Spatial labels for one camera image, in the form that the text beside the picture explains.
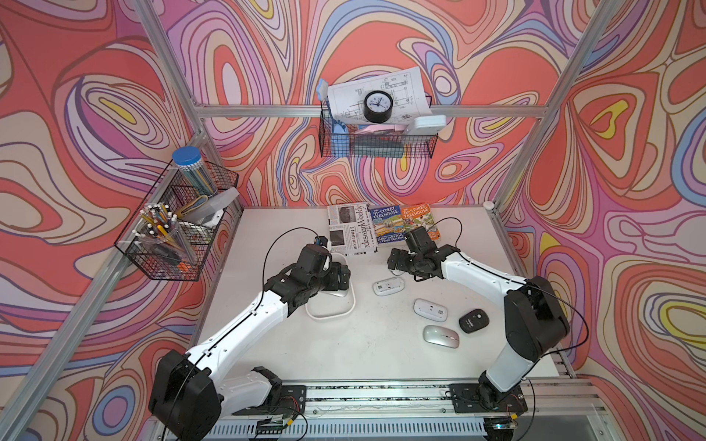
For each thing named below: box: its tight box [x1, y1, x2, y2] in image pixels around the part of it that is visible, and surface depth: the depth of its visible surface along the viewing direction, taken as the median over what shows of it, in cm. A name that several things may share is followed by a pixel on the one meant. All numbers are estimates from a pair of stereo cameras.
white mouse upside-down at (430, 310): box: [412, 298, 449, 323], surface depth 90 cm
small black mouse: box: [458, 308, 490, 334], surface depth 87 cm
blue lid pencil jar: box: [172, 146, 218, 198], surface depth 74 cm
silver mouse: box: [422, 324, 460, 349], surface depth 87 cm
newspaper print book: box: [327, 202, 378, 256], surface depth 110 cm
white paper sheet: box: [327, 66, 433, 124], surface depth 84 cm
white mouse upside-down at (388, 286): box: [372, 276, 406, 296], surface depth 95 cm
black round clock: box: [363, 90, 394, 125], surface depth 80 cm
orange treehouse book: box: [400, 203, 442, 241], surface depth 115 cm
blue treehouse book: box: [370, 204, 407, 244], surface depth 114 cm
